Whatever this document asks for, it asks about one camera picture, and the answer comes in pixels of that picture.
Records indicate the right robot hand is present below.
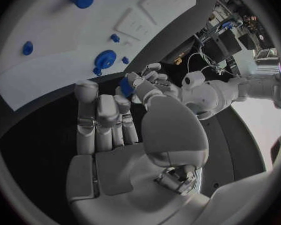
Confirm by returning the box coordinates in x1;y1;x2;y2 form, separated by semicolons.
65;71;213;225

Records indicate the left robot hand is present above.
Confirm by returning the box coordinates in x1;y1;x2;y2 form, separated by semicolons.
139;62;183;99

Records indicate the blue block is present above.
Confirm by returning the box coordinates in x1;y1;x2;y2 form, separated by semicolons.
118;78;137;99

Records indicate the white task board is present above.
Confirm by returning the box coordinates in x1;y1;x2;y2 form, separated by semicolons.
0;0;199;112

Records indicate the blue gear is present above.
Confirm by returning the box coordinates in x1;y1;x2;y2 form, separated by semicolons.
93;49;118;70

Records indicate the cluttered workshop desk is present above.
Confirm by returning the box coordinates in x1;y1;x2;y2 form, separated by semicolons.
196;0;278;65

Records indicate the blue round plug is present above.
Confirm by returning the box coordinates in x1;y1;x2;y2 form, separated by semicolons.
21;40;34;56

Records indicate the white cable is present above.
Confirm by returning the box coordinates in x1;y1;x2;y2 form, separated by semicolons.
186;52;217;75
199;64;240;78

